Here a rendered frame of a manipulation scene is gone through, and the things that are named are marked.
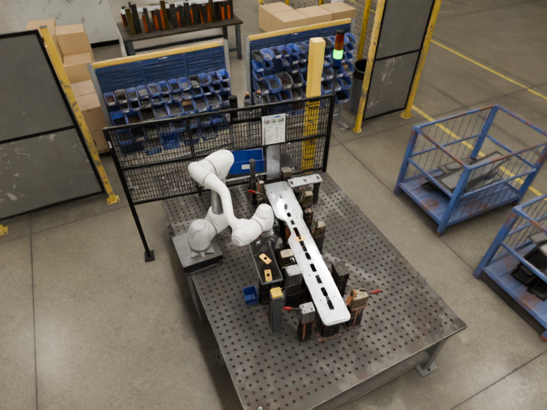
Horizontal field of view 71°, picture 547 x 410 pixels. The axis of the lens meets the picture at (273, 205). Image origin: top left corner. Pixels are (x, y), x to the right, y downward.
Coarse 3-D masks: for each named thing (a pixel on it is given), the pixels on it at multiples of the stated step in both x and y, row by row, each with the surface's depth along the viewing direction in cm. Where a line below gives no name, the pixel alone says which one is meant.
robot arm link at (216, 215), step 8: (216, 152) 255; (224, 152) 256; (216, 160) 249; (224, 160) 252; (232, 160) 259; (216, 168) 249; (224, 168) 254; (224, 176) 260; (224, 184) 270; (216, 192) 272; (216, 200) 279; (216, 208) 286; (208, 216) 294; (216, 216) 290; (224, 216) 292; (216, 224) 293; (224, 224) 297; (216, 232) 295
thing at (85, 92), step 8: (72, 88) 506; (80, 88) 506; (88, 88) 506; (80, 96) 491; (88, 96) 491; (96, 96) 491; (80, 104) 476; (88, 104) 477; (96, 104) 476; (88, 112) 470; (96, 112) 475; (88, 120) 476; (96, 120) 481; (104, 120) 487; (88, 128) 481; (96, 128) 487; (96, 136) 493; (96, 144) 500; (104, 144) 506; (104, 152) 512
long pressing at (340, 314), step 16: (272, 192) 322; (288, 192) 322; (272, 208) 309; (288, 208) 308; (288, 224) 296; (304, 224) 297; (288, 240) 284; (304, 240) 284; (304, 256) 273; (320, 256) 274; (304, 272) 264; (320, 272) 264; (320, 288) 254; (336, 288) 255; (320, 304) 246; (336, 304) 246; (336, 320) 238
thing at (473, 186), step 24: (408, 144) 421; (480, 144) 474; (456, 168) 428; (480, 168) 425; (408, 192) 446; (432, 192) 447; (456, 192) 377; (480, 192) 448; (504, 192) 449; (432, 216) 419; (456, 216) 420
